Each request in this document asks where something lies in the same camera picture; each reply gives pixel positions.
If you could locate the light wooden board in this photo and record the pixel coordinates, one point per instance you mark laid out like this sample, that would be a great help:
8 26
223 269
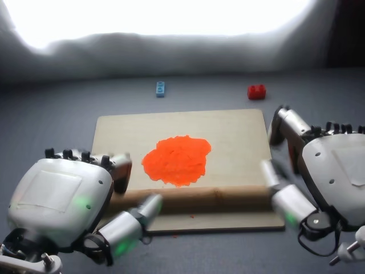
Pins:
242 137

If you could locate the red toy brick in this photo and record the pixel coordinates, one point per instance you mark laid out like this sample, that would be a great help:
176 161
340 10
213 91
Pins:
256 92

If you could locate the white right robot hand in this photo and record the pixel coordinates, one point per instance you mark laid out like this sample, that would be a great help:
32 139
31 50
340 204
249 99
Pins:
336 171

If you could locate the wooden rolling pin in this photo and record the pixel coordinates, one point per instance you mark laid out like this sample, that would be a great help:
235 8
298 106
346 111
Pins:
214 199

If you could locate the grey table cloth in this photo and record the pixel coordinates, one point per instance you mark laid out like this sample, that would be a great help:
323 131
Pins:
57 120

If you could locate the flattened orange dough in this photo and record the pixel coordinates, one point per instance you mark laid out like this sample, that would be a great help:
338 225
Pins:
176 160

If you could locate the white backdrop sheet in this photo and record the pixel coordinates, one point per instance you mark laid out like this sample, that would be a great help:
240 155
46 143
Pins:
142 57

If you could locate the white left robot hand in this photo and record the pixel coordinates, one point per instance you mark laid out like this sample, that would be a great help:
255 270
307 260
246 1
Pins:
57 197

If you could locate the light blue toy brick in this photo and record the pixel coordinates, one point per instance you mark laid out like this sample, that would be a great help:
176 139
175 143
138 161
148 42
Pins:
160 90

